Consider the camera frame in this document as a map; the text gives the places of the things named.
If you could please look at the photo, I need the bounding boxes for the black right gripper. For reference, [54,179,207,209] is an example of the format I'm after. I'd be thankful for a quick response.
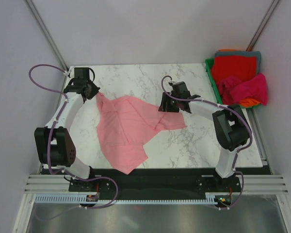
[159,92,180,113]

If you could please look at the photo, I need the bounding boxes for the pink t-shirt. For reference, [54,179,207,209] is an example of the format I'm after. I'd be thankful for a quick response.
[96,93,186,174]

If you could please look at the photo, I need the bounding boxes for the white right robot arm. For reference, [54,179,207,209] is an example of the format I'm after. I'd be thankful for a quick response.
[159,92,253,191]

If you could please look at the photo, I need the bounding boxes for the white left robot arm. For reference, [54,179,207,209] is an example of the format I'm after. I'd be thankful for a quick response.
[34,76,99,191]

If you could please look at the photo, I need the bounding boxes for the green plastic bin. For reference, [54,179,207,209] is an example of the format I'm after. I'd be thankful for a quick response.
[205,57,261,110]

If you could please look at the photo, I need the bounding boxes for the magenta t-shirt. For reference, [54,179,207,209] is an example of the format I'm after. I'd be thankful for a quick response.
[217,73,268,106]

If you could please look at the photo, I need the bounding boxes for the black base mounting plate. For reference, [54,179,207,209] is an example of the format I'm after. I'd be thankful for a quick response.
[68,168,241,200]

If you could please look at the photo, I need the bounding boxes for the orange t-shirt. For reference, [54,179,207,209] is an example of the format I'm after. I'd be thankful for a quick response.
[239,98,260,108]

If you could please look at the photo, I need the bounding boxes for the red t-shirt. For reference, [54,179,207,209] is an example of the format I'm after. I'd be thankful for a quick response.
[211,55,258,83]

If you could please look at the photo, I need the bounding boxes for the grey t-shirt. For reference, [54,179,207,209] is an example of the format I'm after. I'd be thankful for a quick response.
[215,50,261,74]

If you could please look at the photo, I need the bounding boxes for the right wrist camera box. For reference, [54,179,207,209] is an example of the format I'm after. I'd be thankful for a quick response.
[172,82,191,99]

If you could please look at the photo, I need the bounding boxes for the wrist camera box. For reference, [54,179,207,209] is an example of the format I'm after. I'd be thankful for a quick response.
[172,82,191,99]
[74,67,90,80]

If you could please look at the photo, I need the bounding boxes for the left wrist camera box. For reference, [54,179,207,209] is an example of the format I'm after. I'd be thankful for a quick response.
[74,67,90,80]

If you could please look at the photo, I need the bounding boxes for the left aluminium frame post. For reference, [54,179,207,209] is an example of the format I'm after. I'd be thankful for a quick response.
[24,0,68,69]

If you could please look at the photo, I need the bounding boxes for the aluminium frame post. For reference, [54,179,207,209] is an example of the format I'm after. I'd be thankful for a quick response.
[24,0,68,69]
[246,0,282,51]

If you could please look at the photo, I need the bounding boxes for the white slotted cable duct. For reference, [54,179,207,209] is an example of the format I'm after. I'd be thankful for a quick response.
[34,194,222,205]

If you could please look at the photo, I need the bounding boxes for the aluminium front rail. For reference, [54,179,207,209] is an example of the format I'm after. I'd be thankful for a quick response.
[25,175,288,195]

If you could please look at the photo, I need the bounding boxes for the right aluminium frame post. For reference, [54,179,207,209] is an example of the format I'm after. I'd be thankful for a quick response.
[246,0,282,51]

